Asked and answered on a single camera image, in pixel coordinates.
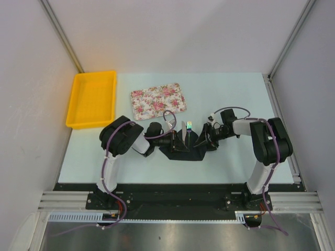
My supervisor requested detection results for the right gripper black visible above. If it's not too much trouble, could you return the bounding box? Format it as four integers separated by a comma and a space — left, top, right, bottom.
194, 123, 233, 152

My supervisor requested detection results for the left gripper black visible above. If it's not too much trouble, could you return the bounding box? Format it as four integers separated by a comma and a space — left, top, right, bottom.
152, 129, 188, 152

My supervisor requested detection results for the iridescent green fork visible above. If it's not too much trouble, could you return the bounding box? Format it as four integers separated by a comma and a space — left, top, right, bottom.
186, 121, 192, 146

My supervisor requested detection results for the silver table knife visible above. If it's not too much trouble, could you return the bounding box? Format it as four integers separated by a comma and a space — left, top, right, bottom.
182, 121, 187, 144

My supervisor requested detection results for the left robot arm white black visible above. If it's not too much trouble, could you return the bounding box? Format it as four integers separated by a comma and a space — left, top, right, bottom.
86, 116, 189, 210

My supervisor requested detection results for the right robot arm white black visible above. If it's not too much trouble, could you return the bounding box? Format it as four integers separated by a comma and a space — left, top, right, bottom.
193, 107, 293, 210

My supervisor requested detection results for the floral pattern tray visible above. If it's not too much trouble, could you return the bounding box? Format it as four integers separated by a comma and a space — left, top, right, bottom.
130, 83, 187, 121

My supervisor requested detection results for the yellow plastic bin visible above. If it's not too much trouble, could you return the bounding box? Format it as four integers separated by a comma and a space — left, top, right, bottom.
65, 71, 117, 130

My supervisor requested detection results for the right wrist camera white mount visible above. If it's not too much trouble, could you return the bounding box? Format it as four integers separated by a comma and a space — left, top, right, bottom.
207, 113, 220, 129

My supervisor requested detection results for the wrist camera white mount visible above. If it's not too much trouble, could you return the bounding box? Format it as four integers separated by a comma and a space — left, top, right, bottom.
166, 119, 176, 131
207, 113, 220, 129

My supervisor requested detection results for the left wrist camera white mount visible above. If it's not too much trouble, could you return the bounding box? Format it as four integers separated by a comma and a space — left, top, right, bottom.
166, 119, 176, 131

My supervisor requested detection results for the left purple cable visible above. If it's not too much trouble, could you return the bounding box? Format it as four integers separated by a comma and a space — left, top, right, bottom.
49, 110, 176, 237

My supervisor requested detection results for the purple cable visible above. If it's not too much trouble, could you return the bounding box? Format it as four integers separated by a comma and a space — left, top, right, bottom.
49, 110, 176, 237
209, 106, 290, 236

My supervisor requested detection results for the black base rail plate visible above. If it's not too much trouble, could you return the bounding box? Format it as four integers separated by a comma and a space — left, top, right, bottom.
53, 182, 273, 221

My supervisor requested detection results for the right aluminium frame post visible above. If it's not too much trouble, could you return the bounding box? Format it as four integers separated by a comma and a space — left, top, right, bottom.
269, 0, 318, 79

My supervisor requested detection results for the aluminium frame post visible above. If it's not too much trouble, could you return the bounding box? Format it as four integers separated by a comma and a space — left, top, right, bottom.
269, 0, 318, 79
38, 0, 84, 73

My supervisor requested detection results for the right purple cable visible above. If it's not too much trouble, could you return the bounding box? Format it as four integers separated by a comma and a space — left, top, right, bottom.
209, 106, 290, 236

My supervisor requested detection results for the white slotted cable duct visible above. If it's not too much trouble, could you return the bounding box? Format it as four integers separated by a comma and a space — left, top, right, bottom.
49, 212, 245, 224

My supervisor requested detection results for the left aluminium frame post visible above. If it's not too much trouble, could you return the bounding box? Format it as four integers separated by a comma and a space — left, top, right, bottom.
38, 0, 84, 73

